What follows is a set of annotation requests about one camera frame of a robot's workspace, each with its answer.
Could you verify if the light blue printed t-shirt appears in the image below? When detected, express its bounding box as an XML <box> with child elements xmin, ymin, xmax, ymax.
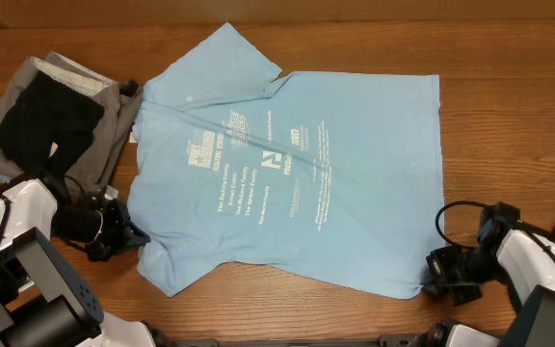
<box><xmin>127</xmin><ymin>24</ymin><xmax>444</xmax><ymax>299</ymax></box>

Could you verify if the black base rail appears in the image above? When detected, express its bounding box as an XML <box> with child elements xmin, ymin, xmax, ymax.
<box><xmin>169</xmin><ymin>334</ymin><xmax>418</xmax><ymax>347</ymax></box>

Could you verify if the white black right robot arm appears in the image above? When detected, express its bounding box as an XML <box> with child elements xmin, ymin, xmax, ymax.
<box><xmin>410</xmin><ymin>202</ymin><xmax>555</xmax><ymax>346</ymax></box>

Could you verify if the dark folded garment in pile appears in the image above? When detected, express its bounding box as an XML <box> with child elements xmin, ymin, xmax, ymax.
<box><xmin>0</xmin><ymin>71</ymin><xmax>104</xmax><ymax>176</ymax></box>

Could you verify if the grey folded garment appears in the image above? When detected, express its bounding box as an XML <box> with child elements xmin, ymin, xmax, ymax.
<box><xmin>0</xmin><ymin>51</ymin><xmax>143</xmax><ymax>191</ymax></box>

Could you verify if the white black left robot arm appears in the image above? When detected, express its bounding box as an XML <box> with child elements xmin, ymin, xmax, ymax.
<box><xmin>0</xmin><ymin>171</ymin><xmax>156</xmax><ymax>347</ymax></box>

